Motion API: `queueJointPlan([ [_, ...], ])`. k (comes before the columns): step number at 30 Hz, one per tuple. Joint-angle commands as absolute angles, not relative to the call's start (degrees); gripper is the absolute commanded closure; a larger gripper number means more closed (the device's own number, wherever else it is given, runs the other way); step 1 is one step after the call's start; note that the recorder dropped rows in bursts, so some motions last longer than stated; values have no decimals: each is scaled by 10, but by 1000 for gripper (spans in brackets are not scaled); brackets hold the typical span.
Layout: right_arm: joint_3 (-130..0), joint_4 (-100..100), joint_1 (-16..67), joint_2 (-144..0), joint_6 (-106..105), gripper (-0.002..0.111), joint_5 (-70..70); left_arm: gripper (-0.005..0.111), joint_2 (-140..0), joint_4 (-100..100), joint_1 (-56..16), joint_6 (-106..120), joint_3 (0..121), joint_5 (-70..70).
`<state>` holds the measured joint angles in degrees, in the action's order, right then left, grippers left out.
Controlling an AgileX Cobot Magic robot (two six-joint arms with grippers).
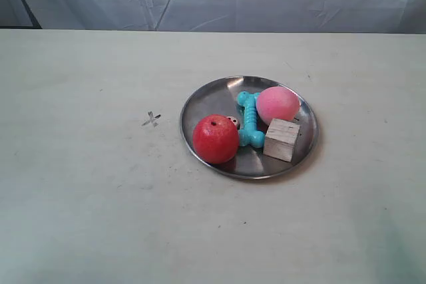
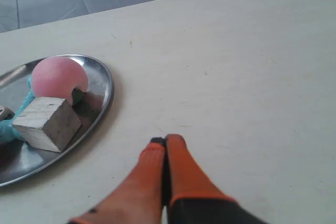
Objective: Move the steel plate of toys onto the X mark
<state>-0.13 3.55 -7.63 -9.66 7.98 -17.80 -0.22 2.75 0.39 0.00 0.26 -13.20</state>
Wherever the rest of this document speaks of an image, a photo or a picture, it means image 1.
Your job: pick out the round metal plate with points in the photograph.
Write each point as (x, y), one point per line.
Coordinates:
(219, 97)

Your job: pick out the red toy apple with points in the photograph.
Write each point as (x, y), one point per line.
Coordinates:
(215, 139)

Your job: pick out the small wooden die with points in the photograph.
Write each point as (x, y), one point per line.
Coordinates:
(234, 121)

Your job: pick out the turquoise toy bone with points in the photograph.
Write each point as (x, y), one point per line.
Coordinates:
(249, 133)

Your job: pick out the pencil X mark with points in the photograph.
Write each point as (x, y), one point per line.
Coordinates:
(152, 119)

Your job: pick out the pink toy peach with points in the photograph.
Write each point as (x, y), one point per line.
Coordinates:
(277, 102)

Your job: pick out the wooden cube block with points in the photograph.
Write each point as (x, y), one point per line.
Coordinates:
(280, 139)

